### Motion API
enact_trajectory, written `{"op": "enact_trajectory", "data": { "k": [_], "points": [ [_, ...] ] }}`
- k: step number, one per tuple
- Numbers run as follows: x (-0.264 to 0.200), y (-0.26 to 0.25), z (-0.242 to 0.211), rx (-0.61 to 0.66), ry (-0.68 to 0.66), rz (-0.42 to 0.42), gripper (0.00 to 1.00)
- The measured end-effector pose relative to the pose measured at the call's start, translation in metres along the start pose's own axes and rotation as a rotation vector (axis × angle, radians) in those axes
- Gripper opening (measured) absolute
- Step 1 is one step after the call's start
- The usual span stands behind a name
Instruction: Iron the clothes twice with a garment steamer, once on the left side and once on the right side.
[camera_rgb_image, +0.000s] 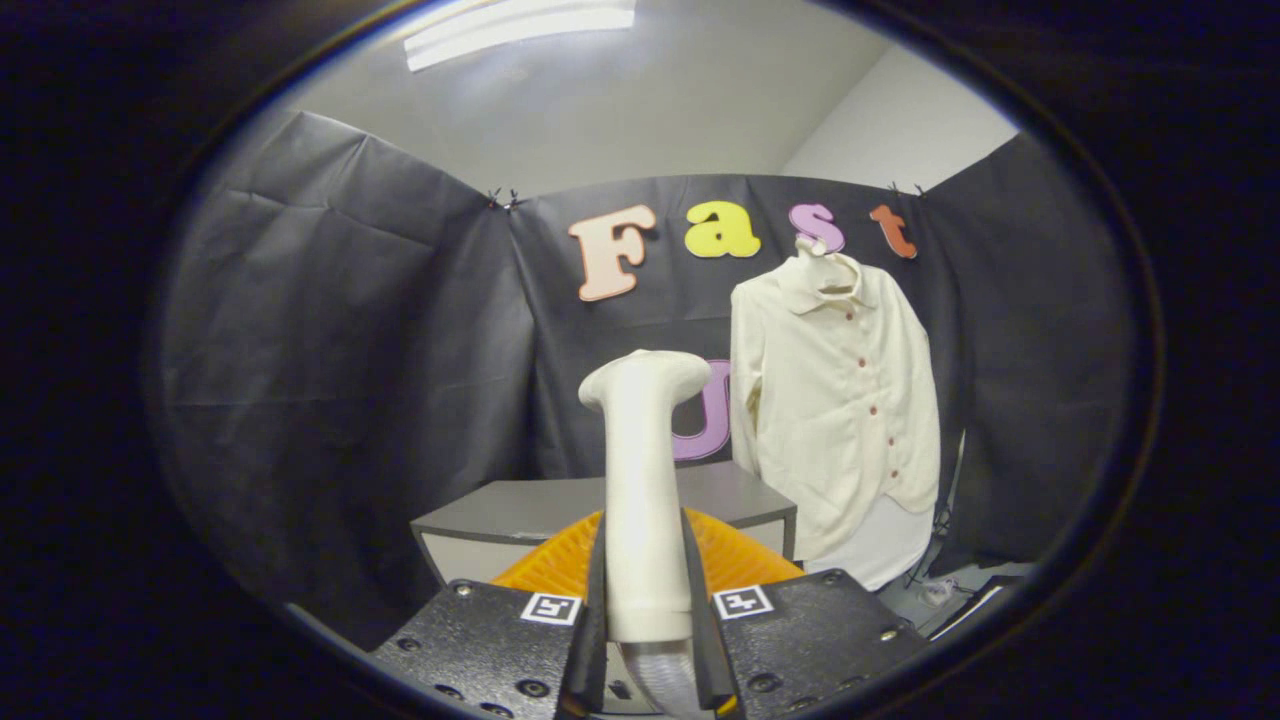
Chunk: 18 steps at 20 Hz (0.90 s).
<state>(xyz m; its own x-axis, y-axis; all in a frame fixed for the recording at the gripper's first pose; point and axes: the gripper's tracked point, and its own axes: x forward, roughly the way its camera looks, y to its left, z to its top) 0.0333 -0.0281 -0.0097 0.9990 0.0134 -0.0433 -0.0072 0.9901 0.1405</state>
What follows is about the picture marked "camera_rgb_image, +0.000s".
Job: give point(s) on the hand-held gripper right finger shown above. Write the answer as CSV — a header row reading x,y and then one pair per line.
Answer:
x,y
800,640

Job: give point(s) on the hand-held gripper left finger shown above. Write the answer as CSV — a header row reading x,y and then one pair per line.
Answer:
x,y
490,645

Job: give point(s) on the cream button shirt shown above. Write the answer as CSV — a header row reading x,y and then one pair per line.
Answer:
x,y
830,420

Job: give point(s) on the white clothes hanger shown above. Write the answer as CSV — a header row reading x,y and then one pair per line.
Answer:
x,y
808,245

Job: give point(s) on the white board behind shirt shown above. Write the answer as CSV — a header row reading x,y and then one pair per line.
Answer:
x,y
890,550

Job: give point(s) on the grey cabinet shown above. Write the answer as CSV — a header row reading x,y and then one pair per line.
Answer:
x,y
530,505

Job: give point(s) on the black backdrop cloth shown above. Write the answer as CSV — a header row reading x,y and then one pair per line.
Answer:
x,y
350,350

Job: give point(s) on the small black clip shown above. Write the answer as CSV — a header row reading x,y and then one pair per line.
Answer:
x,y
503,199
905,189

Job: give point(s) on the ceiling light panel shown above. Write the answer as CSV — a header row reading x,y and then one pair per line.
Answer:
x,y
520,25

